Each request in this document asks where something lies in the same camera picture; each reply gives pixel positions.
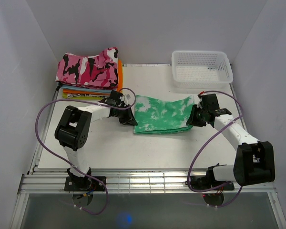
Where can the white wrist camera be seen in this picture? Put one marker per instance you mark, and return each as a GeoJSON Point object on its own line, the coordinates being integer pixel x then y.
{"type": "Point", "coordinates": [202, 103]}
{"type": "Point", "coordinates": [126, 97]}

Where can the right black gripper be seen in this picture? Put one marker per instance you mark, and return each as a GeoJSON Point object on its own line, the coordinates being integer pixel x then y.
{"type": "Point", "coordinates": [192, 118]}

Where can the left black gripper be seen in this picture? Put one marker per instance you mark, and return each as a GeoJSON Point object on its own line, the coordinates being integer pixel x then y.
{"type": "Point", "coordinates": [129, 119]}

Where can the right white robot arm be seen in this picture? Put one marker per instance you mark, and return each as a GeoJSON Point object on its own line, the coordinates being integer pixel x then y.
{"type": "Point", "coordinates": [254, 160]}

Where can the white plastic basket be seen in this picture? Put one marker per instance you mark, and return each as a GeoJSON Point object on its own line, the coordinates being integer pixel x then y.
{"type": "Point", "coordinates": [201, 69]}

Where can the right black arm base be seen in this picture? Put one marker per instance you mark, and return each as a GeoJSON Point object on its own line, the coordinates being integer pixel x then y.
{"type": "Point", "coordinates": [203, 183]}

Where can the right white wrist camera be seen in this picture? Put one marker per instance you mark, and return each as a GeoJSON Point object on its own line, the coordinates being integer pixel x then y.
{"type": "Point", "coordinates": [202, 103]}

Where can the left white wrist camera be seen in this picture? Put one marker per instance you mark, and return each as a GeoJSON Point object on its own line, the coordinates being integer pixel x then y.
{"type": "Point", "coordinates": [126, 97]}

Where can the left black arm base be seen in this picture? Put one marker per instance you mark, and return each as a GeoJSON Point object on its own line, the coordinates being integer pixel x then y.
{"type": "Point", "coordinates": [83, 184]}

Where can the yellow patterned folded trousers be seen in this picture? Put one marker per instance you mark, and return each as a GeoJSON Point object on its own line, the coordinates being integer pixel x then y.
{"type": "Point", "coordinates": [84, 96]}

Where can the light blue folded trousers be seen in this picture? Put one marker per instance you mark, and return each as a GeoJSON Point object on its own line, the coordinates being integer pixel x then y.
{"type": "Point", "coordinates": [85, 90]}

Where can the pink camouflage folded trousers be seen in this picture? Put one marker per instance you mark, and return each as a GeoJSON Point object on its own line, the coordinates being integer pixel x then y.
{"type": "Point", "coordinates": [99, 71]}

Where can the aluminium frame rail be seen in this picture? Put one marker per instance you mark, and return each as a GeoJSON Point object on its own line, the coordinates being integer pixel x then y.
{"type": "Point", "coordinates": [117, 182]}

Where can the green tie-dye trousers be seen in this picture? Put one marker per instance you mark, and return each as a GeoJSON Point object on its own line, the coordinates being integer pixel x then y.
{"type": "Point", "coordinates": [158, 117]}

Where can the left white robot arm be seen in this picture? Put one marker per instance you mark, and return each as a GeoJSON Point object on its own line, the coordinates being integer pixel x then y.
{"type": "Point", "coordinates": [73, 128]}

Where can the orange folded trousers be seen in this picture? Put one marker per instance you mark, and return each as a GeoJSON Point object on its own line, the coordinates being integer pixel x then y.
{"type": "Point", "coordinates": [119, 85]}

